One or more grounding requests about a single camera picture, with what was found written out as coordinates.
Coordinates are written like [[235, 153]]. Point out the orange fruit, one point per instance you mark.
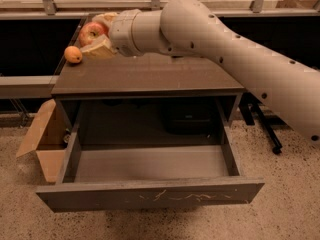
[[73, 54]]

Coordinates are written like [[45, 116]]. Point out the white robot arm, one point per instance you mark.
[[187, 27]]

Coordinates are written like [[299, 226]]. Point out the grey open drawer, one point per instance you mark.
[[143, 154]]

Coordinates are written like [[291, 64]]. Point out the red apple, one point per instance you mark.
[[91, 31]]

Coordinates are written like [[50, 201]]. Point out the grey cabinet counter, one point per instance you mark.
[[147, 76]]

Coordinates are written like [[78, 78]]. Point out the cardboard box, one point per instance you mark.
[[45, 138]]

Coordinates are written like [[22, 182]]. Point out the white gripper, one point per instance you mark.
[[122, 31]]

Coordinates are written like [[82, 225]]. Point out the black wheeled stand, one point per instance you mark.
[[250, 106]]

